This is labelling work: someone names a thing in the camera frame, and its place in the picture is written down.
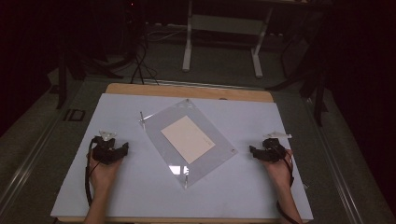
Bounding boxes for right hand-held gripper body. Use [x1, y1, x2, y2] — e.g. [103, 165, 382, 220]
[260, 131, 293, 163]

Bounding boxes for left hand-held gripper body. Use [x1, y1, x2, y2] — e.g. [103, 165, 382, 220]
[90, 130, 123, 166]

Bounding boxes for clear acrylic frame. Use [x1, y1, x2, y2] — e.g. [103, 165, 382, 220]
[138, 98, 239, 190]

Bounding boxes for beige paper card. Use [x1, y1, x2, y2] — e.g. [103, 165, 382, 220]
[160, 115, 217, 165]

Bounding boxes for person's right hand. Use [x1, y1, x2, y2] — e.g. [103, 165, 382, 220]
[262, 148, 295, 189]

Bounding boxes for person's left hand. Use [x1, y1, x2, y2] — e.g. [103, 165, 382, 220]
[87, 154, 124, 191]

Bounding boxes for white table mat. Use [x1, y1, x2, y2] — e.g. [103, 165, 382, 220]
[49, 92, 315, 221]

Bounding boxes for dark metal stand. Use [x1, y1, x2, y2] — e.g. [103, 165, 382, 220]
[55, 36, 125, 110]
[265, 8, 332, 128]

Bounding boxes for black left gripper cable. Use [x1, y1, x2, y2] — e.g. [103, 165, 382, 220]
[84, 138, 101, 207]

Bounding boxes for metal floor rail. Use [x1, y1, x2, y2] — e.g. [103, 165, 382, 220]
[303, 95, 366, 224]
[0, 115, 64, 206]

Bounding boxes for black floor cables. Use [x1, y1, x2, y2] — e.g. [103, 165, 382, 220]
[130, 40, 161, 86]

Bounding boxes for white metal desk frame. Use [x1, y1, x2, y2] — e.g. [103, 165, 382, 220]
[181, 0, 276, 79]

